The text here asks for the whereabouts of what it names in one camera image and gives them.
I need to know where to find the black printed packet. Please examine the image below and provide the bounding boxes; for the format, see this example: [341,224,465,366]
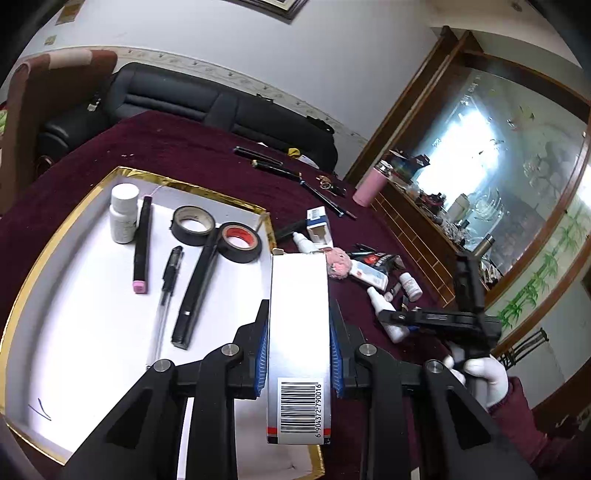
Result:
[346,244,407,278]

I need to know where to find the black marker teal end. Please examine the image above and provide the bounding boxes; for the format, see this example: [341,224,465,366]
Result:
[299,181,345,217]

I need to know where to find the white pill bottle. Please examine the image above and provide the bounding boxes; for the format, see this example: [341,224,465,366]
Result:
[110,183,139,244]

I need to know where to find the black tape roll brown core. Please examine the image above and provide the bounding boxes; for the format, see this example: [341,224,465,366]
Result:
[172,205,215,246]

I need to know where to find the slim black marker pink ends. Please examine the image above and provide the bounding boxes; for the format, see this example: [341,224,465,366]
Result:
[131,196,153,295]

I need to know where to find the black pen gold tip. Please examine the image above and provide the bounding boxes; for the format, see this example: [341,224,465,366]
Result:
[233,146,284,167]
[252,159,303,181]

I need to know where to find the pink tumbler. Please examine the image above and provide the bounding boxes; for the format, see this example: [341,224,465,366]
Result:
[352,167,387,207]

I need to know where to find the black ballpoint pen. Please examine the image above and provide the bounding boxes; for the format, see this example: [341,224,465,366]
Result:
[318,191,358,219]

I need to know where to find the white tube red print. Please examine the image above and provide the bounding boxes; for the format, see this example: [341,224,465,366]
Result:
[348,258,389,291]

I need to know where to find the bamboo wall mural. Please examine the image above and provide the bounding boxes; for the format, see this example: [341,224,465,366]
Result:
[489,203,591,352]

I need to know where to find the white tray gold edge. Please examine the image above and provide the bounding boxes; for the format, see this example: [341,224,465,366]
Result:
[0,166,326,478]

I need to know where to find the black marker pen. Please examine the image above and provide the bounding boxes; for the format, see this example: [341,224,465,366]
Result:
[171,231,220,349]

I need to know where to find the black metal chair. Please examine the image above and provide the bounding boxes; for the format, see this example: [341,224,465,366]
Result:
[501,327,550,370]

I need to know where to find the pink plush toy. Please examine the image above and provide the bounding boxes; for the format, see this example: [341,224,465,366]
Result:
[323,247,354,280]

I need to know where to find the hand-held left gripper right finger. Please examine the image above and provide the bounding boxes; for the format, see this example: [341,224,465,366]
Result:
[329,299,539,480]

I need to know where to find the dark wall picture frame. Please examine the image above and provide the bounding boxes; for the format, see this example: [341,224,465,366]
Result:
[231,0,310,20]

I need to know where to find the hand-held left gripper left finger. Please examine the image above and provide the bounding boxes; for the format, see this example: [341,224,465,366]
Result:
[58,299,271,480]

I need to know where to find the steel thermos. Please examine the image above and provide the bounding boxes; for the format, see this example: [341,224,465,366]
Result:
[471,233,494,259]

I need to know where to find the brown chair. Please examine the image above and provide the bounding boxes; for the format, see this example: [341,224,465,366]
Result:
[0,50,118,213]

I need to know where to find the silver cardboard box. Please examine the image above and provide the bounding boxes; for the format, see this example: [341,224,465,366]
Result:
[267,249,334,446]

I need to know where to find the black key case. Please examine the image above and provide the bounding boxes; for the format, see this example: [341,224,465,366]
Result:
[316,174,348,197]

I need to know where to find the person's right hand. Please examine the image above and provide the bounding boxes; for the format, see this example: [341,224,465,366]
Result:
[443,344,509,409]

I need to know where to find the small white barcode box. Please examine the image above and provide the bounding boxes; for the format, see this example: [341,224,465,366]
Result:
[306,207,334,250]

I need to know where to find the black tape roll red core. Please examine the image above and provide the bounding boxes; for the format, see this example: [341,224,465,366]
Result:
[216,222,262,265]

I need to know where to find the white plastic bottle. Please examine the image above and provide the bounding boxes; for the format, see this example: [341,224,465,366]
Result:
[379,311,411,344]

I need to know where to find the wooden cabinet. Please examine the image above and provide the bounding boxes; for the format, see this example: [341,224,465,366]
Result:
[344,28,504,308]

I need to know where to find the clear gel pen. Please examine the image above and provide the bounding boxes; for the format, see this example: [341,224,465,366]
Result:
[147,246,184,370]

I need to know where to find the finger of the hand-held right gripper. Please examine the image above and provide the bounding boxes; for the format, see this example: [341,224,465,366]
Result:
[379,309,419,331]

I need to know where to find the white electric kettle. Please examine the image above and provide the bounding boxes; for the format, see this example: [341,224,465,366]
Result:
[445,194,469,222]

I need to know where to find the black marker white ends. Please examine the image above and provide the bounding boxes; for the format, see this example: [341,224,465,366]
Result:
[276,220,309,243]

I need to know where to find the black leather sofa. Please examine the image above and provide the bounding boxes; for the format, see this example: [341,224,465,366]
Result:
[37,62,340,174]

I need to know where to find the person's right forearm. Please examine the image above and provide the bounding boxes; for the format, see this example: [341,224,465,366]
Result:
[487,376,550,476]

